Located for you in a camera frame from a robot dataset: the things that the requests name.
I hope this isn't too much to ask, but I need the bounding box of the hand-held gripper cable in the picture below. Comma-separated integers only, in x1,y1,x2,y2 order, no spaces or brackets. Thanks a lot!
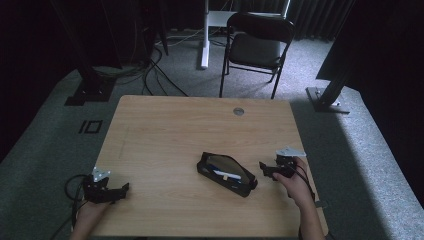
289,163,317,202
49,173,92,240

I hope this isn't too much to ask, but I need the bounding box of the black pencil case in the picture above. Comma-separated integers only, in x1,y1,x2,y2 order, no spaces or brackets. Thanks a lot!
196,151,259,198

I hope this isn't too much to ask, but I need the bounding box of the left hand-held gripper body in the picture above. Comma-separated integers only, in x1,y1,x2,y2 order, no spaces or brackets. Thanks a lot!
82,166,116,205

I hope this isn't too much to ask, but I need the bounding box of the black metal stand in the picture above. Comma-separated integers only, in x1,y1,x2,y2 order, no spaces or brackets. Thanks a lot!
49,0,117,107

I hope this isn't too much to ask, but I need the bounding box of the black stand with grey base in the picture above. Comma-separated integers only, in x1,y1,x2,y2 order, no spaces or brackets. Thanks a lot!
305,0,359,115

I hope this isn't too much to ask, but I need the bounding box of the person's left hand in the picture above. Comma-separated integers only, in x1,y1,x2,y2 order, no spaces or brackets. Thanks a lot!
76,199,113,231

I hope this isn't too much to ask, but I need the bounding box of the white pen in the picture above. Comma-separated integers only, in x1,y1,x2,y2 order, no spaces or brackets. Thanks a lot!
213,169,243,181

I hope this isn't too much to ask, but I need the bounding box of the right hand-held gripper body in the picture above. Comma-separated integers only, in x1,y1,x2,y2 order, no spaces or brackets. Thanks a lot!
272,145,307,181

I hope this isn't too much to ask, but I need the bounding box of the bundle of floor cables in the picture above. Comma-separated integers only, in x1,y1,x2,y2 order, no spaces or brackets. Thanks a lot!
93,18,214,98

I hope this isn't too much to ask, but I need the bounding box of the person's right hand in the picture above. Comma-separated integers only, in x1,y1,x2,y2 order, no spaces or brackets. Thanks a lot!
272,157,316,208

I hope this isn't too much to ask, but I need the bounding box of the dark curtain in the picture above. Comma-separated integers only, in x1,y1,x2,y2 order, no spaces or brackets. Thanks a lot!
233,0,355,42

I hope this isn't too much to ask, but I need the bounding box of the black folding chair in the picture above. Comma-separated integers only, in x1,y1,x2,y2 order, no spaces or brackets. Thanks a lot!
218,12,296,100

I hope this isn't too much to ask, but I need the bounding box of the right hand-held gripper cable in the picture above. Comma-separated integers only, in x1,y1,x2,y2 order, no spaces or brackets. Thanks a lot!
289,163,317,202

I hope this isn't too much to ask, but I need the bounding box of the blue pen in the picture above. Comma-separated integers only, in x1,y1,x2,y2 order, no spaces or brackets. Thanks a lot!
215,175,244,186

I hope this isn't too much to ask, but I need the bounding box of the left hand-held gripper cable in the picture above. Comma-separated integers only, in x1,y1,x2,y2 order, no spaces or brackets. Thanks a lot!
49,173,92,240

